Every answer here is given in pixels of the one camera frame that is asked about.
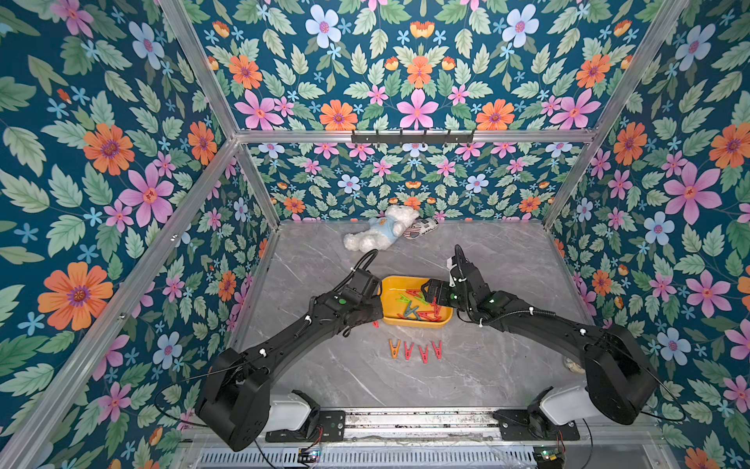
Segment yellow plastic storage box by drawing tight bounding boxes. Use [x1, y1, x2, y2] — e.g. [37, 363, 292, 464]
[380, 276, 454, 328]

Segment orange clothespin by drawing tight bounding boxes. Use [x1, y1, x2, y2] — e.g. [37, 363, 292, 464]
[389, 339, 402, 360]

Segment red clothespin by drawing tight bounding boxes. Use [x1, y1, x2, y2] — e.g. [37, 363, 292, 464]
[404, 342, 414, 361]
[431, 341, 443, 360]
[418, 345, 431, 365]

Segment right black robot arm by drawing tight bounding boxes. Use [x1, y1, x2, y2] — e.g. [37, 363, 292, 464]
[421, 245, 659, 435]

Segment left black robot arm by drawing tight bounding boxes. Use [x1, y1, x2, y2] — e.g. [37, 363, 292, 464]
[195, 249, 383, 451]

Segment white teddy bear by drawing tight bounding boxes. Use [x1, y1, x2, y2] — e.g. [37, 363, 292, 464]
[343, 205, 419, 253]

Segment small printed pouch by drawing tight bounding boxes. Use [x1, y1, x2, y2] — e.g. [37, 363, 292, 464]
[402, 219, 439, 240]

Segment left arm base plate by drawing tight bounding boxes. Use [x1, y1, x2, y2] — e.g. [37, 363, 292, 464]
[265, 410, 347, 444]

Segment aluminium front rail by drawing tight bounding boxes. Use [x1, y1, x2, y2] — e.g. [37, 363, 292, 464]
[180, 406, 663, 447]

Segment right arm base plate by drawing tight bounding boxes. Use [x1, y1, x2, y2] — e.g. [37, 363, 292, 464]
[491, 408, 581, 442]

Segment black hook rail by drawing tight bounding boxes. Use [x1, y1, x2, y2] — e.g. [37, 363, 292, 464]
[350, 130, 475, 146]

